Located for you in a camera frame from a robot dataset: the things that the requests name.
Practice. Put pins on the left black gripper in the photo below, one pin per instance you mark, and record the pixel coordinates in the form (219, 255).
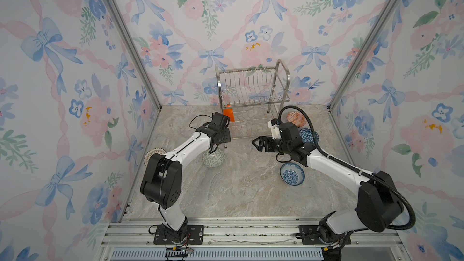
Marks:
(227, 135)

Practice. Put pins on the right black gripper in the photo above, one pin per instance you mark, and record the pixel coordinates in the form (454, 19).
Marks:
(267, 140)

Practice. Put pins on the orange plastic bowl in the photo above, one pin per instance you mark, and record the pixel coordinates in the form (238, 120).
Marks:
(228, 111)

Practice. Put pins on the green patterned ceramic bowl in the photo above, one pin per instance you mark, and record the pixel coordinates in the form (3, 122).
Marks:
(214, 160)

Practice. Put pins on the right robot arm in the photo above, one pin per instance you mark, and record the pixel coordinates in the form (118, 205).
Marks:
(377, 201)

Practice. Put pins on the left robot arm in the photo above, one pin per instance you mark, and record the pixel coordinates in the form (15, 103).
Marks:
(162, 181)

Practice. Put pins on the steel two-tier dish rack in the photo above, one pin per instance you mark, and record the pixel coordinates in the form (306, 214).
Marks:
(256, 95)

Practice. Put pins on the red patterned ceramic bowl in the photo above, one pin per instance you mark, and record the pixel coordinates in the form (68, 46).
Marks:
(297, 118)

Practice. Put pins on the blue triangle patterned bowl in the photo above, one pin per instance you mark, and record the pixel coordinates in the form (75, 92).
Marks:
(308, 136)

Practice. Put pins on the blue floral ceramic bowl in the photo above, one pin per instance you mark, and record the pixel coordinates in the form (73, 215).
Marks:
(292, 174)

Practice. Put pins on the white mesh strainer basket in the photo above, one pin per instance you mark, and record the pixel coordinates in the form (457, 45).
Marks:
(151, 153)

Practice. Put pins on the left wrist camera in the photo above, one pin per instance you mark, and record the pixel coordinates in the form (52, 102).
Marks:
(219, 122)

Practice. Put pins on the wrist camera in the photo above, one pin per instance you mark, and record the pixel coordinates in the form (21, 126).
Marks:
(284, 131)
(219, 122)

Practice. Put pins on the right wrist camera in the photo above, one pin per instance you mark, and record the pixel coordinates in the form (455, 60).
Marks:
(284, 131)

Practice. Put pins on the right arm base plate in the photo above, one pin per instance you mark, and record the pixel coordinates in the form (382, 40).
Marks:
(315, 235)

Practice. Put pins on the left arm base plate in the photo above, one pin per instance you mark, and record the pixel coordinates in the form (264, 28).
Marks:
(188, 234)

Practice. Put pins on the aluminium mounting rail frame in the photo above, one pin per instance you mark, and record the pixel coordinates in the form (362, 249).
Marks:
(244, 239)

